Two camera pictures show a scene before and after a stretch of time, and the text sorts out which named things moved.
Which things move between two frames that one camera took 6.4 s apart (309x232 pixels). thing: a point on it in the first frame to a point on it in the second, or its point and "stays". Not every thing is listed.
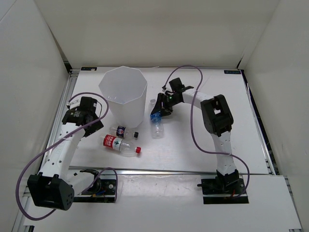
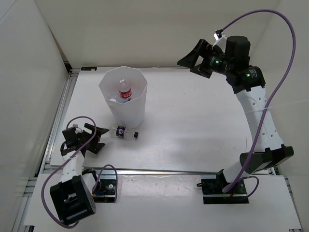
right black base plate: [223, 189] stays
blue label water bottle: [157, 125] to [123, 100]
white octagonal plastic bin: [125, 89] stays
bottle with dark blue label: [123, 132] stays
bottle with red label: [125, 147] to [125, 91]
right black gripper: [165, 111] to [190, 60]
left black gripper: [95, 127] to [93, 148]
